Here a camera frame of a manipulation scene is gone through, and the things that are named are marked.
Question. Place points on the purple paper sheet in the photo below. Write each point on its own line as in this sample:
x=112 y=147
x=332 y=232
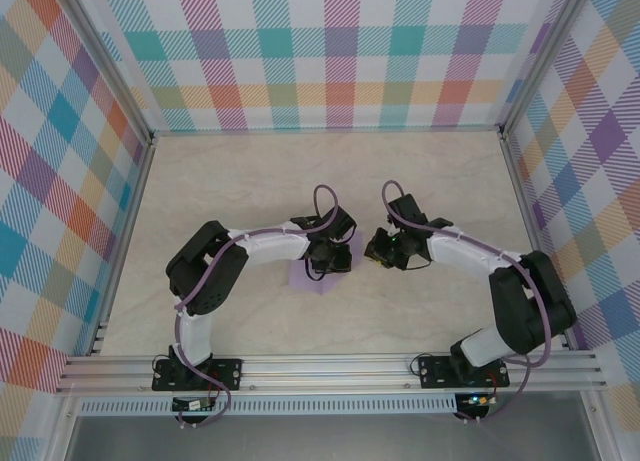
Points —
x=305 y=281

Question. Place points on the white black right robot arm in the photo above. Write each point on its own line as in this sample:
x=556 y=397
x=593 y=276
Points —
x=465 y=253

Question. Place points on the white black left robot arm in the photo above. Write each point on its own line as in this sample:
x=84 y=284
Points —
x=270 y=248

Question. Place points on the circuit board with green light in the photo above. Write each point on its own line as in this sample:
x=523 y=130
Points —
x=477 y=400

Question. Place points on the grey metal panel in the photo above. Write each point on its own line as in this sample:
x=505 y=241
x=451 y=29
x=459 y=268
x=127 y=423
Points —
x=325 y=441

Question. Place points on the small dark circuit board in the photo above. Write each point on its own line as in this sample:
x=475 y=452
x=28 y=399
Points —
x=192 y=406

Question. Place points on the long aluminium mounting rail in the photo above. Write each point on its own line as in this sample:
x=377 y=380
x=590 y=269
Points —
x=325 y=373

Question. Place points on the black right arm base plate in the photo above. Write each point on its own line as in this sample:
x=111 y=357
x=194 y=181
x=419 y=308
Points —
x=430 y=376

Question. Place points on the aluminium table edge rail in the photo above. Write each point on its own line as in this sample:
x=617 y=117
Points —
x=536 y=241
x=125 y=241

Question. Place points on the thin aluminium wall rail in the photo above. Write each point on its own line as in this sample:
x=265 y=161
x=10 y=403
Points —
x=325 y=130

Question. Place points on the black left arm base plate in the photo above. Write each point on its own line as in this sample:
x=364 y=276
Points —
x=227 y=373

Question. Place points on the aluminium frame post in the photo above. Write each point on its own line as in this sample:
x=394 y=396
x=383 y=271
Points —
x=105 y=66
x=543 y=56

